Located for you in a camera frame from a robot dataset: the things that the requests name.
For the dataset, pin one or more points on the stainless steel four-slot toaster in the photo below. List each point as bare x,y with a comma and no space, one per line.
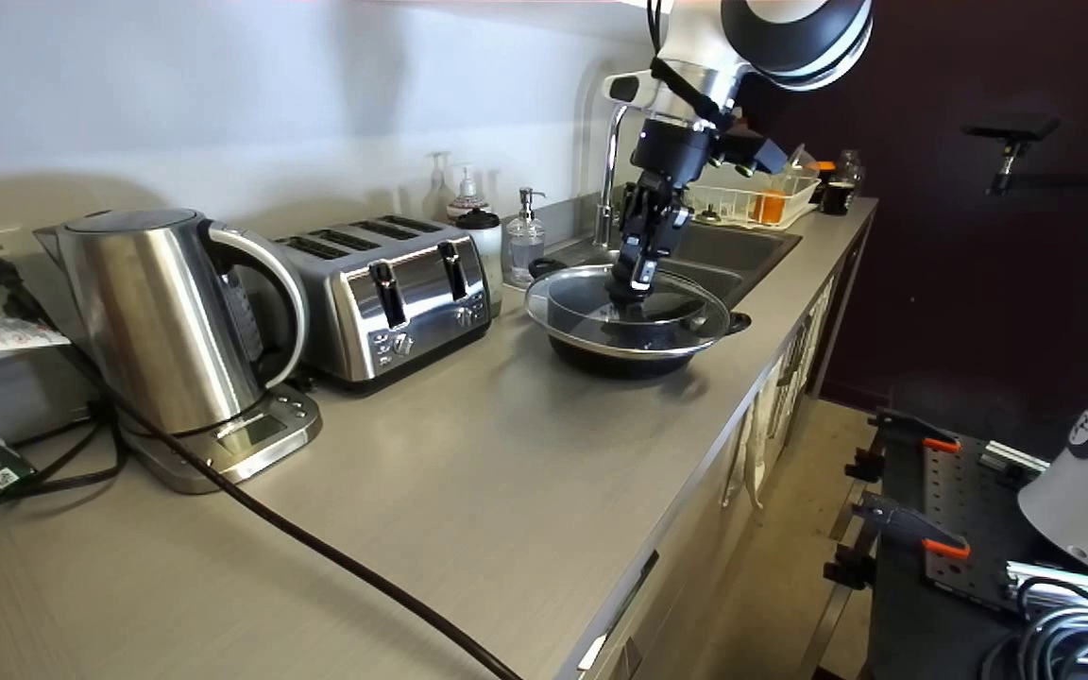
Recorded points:
395,304

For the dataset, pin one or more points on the grey kitchen cabinet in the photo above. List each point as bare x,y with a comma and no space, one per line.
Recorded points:
747,505

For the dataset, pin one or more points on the clear glass bottles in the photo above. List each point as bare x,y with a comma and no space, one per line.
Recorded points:
458,190

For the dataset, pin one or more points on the stainless steel electric kettle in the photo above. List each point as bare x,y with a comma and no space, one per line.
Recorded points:
152,321

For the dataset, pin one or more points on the black perforated mounting board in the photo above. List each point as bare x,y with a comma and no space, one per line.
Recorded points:
964,515

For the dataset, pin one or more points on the stainless steel double sink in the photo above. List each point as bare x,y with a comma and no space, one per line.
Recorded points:
727,260

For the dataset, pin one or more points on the glass pot lid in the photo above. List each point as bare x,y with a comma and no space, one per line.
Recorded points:
625,320

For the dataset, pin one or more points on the black work table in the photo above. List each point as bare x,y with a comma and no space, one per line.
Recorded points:
934,630

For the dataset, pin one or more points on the white lidded container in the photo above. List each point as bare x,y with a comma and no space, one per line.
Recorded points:
485,247

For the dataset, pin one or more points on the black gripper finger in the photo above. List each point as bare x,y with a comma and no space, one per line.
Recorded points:
671,241
633,250

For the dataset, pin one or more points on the chrome kitchen faucet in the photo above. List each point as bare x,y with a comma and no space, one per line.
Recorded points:
615,138

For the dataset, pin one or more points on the kettle base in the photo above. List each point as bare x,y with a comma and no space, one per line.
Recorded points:
254,435

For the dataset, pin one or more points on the small black object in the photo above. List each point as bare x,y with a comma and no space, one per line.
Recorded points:
836,190

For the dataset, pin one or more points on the black wall plug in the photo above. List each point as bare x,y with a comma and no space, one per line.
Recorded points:
3,285

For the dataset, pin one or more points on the white dish rack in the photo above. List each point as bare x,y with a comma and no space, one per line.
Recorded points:
757,194

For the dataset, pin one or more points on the dark blue cooking pot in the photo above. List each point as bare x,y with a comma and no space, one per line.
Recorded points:
625,354

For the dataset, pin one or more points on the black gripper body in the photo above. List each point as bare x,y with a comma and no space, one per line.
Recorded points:
671,158

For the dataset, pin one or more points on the clear soap dispenser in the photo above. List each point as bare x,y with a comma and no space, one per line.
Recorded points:
522,241

